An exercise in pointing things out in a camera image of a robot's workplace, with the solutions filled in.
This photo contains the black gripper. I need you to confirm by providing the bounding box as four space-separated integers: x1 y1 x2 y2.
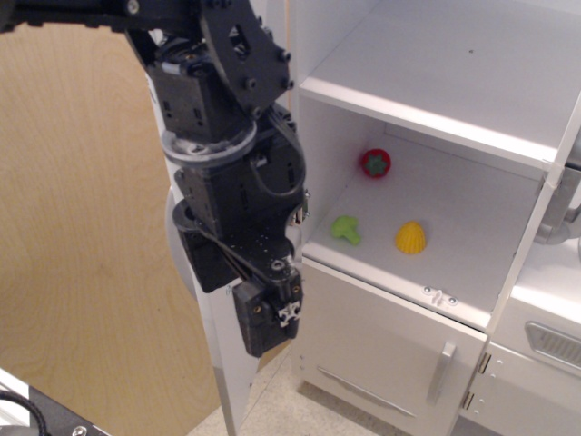
172 202 303 357

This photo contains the white fridge door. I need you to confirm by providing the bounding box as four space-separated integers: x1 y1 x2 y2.
144 72 260 436
291 260 487 435

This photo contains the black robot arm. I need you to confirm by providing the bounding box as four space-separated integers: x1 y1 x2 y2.
1 1 306 357

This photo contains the white toy fridge cabinet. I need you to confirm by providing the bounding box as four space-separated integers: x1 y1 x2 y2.
262 0 581 337

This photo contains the brass door hinge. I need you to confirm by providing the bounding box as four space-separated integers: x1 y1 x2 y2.
290 189 311 225

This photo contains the green toy broccoli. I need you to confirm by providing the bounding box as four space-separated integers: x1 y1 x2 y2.
330 215 361 246

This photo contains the yellow toy corn piece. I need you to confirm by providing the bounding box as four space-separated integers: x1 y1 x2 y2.
395 221 427 254

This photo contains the white door catch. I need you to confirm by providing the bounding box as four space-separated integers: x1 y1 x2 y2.
421 286 458 307

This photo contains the plywood board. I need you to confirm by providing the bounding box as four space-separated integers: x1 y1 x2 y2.
1 25 220 435

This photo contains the red toy tomato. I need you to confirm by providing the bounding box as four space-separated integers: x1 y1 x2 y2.
360 148 391 179

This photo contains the brass cabinet hinge lower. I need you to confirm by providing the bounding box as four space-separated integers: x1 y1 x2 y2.
461 391 475 411

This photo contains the brass cabinet hinge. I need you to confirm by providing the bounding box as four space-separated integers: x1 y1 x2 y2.
461 391 475 411
478 352 491 374

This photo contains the brass cabinet hinge upper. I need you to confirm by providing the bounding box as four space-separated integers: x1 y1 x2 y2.
478 352 491 374

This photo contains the white toy kitchen counter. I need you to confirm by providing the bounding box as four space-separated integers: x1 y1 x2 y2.
453 240 580 435

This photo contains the silver vent grille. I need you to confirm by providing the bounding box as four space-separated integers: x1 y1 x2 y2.
525 322 581 370

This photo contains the grey toy faucet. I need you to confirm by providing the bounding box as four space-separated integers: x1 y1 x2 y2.
533 131 581 246

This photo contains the silver lower door handle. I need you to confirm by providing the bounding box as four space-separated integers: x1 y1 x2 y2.
426 342 457 405

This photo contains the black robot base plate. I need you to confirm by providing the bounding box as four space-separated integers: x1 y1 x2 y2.
1 369 109 436

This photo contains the black cable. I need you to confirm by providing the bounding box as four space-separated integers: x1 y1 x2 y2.
0 389 49 436

